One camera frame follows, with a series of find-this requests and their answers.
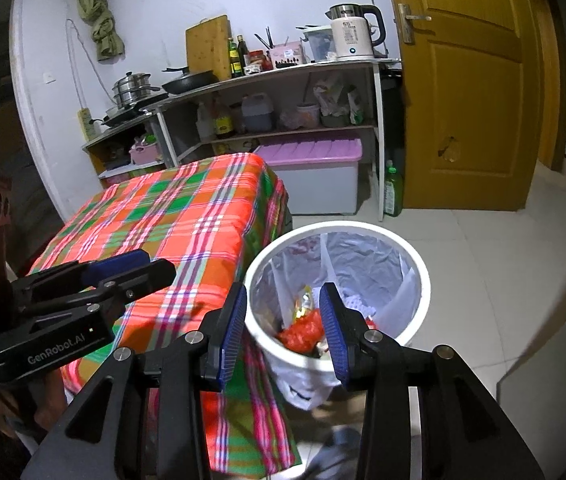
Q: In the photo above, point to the red sauce jar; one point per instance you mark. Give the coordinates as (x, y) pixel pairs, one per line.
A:
(257, 61)

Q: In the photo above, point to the plaid tablecloth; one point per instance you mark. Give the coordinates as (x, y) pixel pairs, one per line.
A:
(188, 215)

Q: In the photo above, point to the grey oil jug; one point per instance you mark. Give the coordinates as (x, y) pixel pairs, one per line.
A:
(258, 115)

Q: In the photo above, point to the black induction cooker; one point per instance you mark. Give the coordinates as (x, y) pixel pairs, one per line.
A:
(133, 112)

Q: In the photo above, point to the steel steamer pot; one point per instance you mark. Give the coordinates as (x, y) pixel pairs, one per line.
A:
(133, 91)

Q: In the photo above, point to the white electric kettle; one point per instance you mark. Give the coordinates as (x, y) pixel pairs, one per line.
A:
(350, 35)

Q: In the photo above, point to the crumpled plastic bags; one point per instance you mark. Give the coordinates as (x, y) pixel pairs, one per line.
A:
(338, 100)

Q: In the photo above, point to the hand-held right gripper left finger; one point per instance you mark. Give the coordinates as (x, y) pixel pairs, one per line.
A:
(233, 340)

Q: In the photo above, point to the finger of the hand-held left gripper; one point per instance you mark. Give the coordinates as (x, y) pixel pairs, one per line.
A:
(118, 264)
(148, 277)

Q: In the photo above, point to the yellow power strip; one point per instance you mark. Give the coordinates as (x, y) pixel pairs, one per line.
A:
(88, 125)

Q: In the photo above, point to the yellow snack wrapper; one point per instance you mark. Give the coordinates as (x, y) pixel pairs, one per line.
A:
(303, 302)

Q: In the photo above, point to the dark sauce bottle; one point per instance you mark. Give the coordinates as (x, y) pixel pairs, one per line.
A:
(223, 122)

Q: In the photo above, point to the white plastic bottle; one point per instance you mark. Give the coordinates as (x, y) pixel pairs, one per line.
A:
(205, 125)

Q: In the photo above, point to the white wall switch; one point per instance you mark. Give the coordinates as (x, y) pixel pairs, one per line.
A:
(49, 78)

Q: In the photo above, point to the clear plastic container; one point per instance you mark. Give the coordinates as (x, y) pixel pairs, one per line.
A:
(319, 45)

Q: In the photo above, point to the wooden cutting board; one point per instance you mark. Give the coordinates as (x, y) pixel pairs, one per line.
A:
(208, 47)

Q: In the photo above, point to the white plastic bin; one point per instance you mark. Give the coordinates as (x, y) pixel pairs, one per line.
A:
(263, 340)

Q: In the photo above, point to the white shelf unit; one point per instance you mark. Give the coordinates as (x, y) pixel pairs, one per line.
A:
(293, 68)

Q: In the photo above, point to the purple lid storage box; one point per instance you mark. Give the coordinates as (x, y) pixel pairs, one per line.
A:
(313, 152)

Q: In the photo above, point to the black frying pan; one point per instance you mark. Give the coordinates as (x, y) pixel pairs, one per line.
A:
(190, 82)

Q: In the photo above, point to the dark glass bottle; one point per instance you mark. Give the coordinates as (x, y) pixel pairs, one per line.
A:
(244, 57)

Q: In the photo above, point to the wooden door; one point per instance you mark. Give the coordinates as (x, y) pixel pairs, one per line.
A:
(468, 105)

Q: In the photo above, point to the green hanging cloth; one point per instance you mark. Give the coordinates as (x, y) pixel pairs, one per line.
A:
(100, 20)

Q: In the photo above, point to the brown cardboard box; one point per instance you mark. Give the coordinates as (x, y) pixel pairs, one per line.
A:
(348, 407)

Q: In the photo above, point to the green glass bottle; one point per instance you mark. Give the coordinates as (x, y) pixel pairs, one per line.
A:
(234, 62)

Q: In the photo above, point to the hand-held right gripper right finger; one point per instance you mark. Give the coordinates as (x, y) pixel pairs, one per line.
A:
(335, 340)

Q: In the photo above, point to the green plastic bottle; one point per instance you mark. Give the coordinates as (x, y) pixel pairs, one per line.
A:
(393, 192)

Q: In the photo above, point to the pink basket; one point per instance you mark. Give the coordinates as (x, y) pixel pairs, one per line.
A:
(146, 151)

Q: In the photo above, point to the pink utensil holder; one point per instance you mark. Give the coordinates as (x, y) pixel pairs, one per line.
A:
(288, 56)

